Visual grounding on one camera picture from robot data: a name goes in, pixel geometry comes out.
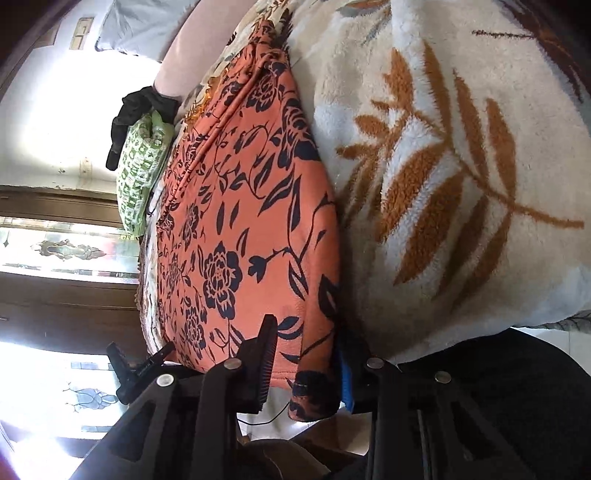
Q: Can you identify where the orange floral cloth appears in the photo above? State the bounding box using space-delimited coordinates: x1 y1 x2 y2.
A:
154 18 352 423

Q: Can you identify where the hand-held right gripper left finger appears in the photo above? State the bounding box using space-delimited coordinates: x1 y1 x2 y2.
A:
74 315 279 480

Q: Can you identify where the wall switch plate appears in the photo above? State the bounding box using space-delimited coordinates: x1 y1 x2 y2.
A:
69 16 95 51

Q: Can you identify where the grey pillow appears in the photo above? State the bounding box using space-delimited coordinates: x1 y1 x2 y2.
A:
95 0 206 63

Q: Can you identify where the leaf print fleece blanket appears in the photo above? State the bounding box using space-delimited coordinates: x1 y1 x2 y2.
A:
136 0 591 370

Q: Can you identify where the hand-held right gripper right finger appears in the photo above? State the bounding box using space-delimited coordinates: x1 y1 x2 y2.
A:
337 340 536 480

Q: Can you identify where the black cloth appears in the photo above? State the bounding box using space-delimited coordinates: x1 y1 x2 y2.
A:
105 85 182 171

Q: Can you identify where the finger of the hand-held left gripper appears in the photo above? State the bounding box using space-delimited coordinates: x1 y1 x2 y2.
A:
106 340 176 406

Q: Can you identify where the green patterned pillow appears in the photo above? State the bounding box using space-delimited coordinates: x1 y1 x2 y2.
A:
115 113 176 236

